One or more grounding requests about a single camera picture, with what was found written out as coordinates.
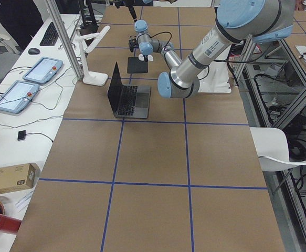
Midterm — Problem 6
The small black puck device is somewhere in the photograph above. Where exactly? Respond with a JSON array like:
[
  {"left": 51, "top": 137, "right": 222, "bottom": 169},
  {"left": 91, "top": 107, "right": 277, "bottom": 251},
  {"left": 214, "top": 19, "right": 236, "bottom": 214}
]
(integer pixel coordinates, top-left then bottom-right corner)
[{"left": 17, "top": 130, "right": 27, "bottom": 141}]

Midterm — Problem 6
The blue teach pendant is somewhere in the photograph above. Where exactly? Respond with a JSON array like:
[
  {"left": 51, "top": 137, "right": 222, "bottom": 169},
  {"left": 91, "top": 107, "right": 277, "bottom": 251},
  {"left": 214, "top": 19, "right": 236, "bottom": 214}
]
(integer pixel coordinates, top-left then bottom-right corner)
[
  {"left": 0, "top": 81, "right": 40, "bottom": 114},
  {"left": 23, "top": 57, "right": 63, "bottom": 85}
]

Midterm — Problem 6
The upper blue teach pendant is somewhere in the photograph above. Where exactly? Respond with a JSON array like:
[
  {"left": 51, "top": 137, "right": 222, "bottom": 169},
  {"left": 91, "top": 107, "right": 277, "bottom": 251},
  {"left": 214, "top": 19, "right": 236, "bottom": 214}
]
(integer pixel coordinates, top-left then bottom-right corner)
[{"left": 23, "top": 57, "right": 63, "bottom": 85}]

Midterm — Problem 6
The cardboard lamp box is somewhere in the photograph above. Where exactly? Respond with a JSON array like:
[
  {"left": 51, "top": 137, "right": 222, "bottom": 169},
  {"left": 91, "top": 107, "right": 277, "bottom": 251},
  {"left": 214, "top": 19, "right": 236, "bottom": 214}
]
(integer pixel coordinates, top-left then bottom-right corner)
[{"left": 0, "top": 163, "right": 39, "bottom": 194}]

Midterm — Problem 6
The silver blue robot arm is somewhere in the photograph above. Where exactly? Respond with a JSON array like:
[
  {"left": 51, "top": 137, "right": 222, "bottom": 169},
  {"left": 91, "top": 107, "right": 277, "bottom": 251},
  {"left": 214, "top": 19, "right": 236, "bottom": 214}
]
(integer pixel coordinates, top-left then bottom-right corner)
[
  {"left": 129, "top": 0, "right": 295, "bottom": 98},
  {"left": 113, "top": 0, "right": 177, "bottom": 23}
]

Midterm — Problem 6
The aluminium frame post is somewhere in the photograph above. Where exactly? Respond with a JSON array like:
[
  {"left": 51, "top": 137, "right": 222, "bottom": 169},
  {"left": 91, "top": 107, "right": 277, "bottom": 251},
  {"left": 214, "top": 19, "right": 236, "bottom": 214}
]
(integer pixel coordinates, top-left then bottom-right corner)
[{"left": 45, "top": 0, "right": 83, "bottom": 80}]

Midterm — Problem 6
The black mouse pad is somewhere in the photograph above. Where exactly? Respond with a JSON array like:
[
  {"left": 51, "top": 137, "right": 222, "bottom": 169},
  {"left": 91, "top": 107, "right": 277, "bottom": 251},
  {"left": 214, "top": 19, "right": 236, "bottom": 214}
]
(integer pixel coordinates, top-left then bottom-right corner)
[{"left": 127, "top": 57, "right": 148, "bottom": 74}]

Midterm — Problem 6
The red cylinder object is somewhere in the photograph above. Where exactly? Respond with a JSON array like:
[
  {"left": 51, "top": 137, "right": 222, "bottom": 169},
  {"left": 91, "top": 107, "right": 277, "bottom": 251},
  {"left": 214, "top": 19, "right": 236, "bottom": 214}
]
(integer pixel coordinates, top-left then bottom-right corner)
[{"left": 0, "top": 214, "right": 22, "bottom": 234}]

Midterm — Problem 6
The grey laptop computer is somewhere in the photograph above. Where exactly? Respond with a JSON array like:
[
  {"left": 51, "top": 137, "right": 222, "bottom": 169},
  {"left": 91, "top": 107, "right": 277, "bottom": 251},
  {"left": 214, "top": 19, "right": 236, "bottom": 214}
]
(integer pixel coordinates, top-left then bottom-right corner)
[{"left": 107, "top": 62, "right": 151, "bottom": 119}]

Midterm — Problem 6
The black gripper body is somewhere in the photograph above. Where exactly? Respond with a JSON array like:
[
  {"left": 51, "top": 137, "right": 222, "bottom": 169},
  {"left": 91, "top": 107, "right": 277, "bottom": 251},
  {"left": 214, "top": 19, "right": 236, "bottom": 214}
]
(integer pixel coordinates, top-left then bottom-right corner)
[
  {"left": 128, "top": 38, "right": 138, "bottom": 52},
  {"left": 114, "top": 0, "right": 133, "bottom": 8}
]

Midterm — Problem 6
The lower blue teach pendant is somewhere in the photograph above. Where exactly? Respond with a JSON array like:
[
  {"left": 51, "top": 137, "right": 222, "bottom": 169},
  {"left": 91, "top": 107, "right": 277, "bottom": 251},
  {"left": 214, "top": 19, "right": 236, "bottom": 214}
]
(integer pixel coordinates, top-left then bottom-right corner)
[{"left": 0, "top": 81, "right": 40, "bottom": 114}]

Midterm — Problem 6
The black computer mouse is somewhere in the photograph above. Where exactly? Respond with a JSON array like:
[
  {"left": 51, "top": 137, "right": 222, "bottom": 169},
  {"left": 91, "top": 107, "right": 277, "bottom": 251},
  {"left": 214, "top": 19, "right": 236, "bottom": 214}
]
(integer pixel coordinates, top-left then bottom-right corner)
[{"left": 28, "top": 48, "right": 40, "bottom": 55}]

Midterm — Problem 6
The white computer mouse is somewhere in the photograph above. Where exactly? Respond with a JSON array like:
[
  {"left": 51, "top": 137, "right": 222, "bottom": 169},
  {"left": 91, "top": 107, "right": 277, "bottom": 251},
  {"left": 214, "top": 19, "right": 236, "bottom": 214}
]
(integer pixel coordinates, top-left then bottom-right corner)
[{"left": 138, "top": 54, "right": 154, "bottom": 62}]

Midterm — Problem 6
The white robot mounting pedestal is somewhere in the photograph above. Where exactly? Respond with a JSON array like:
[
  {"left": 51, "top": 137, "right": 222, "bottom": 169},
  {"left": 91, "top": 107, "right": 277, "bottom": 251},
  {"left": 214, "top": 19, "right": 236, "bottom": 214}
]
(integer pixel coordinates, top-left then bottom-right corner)
[{"left": 198, "top": 61, "right": 231, "bottom": 93}]

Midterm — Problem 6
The person in black shirt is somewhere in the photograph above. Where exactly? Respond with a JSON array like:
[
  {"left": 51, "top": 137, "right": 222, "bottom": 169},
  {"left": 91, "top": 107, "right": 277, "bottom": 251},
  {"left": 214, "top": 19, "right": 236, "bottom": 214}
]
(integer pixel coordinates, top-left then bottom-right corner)
[{"left": 0, "top": 0, "right": 44, "bottom": 49}]

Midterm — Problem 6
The white desk lamp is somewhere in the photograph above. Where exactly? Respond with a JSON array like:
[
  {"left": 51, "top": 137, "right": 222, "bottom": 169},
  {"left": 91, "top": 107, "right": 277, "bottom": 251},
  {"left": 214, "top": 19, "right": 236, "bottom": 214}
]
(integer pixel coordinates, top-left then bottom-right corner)
[{"left": 75, "top": 25, "right": 111, "bottom": 86}]

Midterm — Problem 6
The black keyboard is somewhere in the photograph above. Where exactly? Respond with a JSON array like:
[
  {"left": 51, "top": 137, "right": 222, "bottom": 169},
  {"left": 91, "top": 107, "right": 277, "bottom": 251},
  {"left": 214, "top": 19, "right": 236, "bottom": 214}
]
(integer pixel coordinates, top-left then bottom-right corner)
[{"left": 39, "top": 21, "right": 59, "bottom": 46}]

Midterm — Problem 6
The white chair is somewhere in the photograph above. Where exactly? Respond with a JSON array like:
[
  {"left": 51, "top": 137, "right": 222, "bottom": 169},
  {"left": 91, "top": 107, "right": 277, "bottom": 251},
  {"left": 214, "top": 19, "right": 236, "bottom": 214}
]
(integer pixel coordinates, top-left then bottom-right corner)
[{"left": 249, "top": 127, "right": 306, "bottom": 195}]

